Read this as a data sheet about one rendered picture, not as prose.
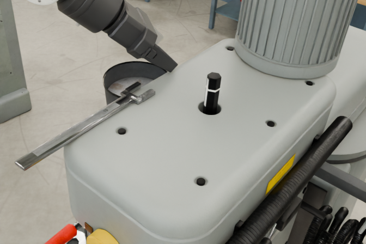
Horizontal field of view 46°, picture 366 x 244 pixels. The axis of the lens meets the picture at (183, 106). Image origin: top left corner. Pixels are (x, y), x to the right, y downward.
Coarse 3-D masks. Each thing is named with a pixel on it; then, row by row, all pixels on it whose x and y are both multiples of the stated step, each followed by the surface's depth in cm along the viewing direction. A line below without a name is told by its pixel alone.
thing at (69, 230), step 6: (66, 228) 70; (72, 228) 70; (78, 228) 71; (60, 234) 69; (66, 234) 69; (72, 234) 70; (48, 240) 68; (54, 240) 68; (60, 240) 68; (66, 240) 69
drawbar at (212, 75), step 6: (210, 78) 64; (216, 78) 64; (210, 84) 65; (216, 84) 65; (210, 96) 66; (216, 96) 66; (210, 102) 67; (216, 102) 67; (204, 108) 68; (210, 108) 67; (216, 108) 68; (210, 114) 68
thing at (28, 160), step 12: (132, 84) 71; (132, 96) 68; (144, 96) 68; (108, 108) 65; (120, 108) 66; (84, 120) 63; (96, 120) 63; (72, 132) 60; (84, 132) 61; (48, 144) 58; (60, 144) 58; (24, 156) 56; (36, 156) 56; (24, 168) 55
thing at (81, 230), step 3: (81, 228) 137; (78, 231) 134; (81, 231) 134; (78, 234) 134; (81, 234) 134; (84, 234) 134; (75, 237) 133; (78, 237) 133; (81, 237) 133; (84, 237) 133; (72, 240) 133; (75, 240) 133; (78, 240) 132; (81, 240) 132; (84, 240) 132; (66, 243) 131; (69, 243) 132; (72, 243) 132; (75, 243) 132; (78, 243) 132; (81, 243) 131; (84, 243) 131
